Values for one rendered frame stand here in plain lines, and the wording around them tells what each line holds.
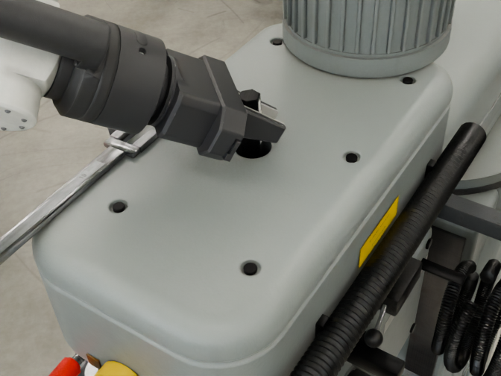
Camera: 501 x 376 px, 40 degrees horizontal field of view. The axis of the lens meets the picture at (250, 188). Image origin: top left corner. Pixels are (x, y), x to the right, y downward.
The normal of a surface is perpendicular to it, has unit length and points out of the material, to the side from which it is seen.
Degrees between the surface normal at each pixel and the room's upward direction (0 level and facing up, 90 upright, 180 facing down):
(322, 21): 90
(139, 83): 64
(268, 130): 90
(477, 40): 4
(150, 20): 0
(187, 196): 0
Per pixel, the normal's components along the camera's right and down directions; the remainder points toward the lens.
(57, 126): -0.04, -0.74
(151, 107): 0.31, 0.54
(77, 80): -0.35, 0.16
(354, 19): -0.23, 0.66
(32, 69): 0.51, -0.19
